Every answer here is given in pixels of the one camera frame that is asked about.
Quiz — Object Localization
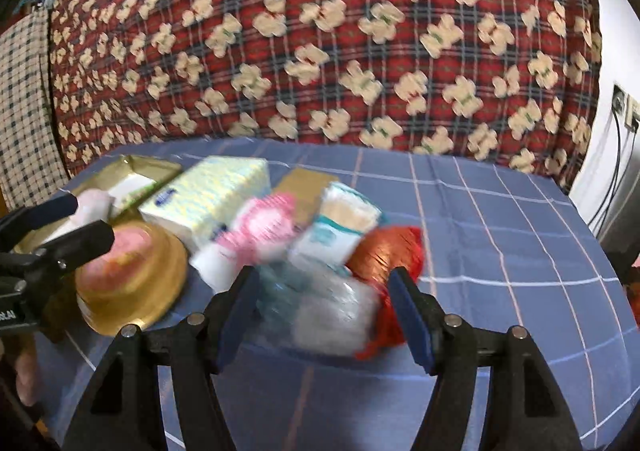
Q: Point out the pink crochet cloth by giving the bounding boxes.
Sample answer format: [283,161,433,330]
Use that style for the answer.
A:
[190,193,298,293]

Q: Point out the clear plastic bag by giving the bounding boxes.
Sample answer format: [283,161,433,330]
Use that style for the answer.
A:
[255,261,380,357]

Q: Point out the red gold drawstring pouch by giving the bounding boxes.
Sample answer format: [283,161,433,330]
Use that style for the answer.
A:
[346,226,425,360]

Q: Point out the person's left hand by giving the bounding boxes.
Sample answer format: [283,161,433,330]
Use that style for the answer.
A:
[1,333,40,408]

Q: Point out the gold round tin lid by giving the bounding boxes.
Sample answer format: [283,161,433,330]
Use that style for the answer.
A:
[75,221,188,336]

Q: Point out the beige checked cloth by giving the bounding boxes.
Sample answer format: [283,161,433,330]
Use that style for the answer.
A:
[1,9,68,210]

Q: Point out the gold metal tin tray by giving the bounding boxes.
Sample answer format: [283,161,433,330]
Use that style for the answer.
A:
[14,155,182,254]

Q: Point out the green patterned tissue box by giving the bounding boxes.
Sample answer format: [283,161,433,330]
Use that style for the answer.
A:
[139,156,271,254]

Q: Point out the blue checked tablecloth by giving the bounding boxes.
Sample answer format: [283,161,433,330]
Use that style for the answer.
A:
[37,138,640,451]

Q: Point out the brown cardboard piece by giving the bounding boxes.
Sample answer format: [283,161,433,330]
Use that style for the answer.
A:
[273,168,338,229]

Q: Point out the cotton swab pack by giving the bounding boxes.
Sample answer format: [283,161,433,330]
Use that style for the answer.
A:
[288,181,383,270]

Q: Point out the red plaid teddy bear blanket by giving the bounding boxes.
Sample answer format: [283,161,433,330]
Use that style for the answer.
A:
[50,0,601,190]

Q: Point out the black power cable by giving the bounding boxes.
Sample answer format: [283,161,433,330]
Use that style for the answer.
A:
[587,109,640,232]

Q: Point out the wall power socket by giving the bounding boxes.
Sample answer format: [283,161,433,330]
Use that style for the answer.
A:
[612,85,640,132]

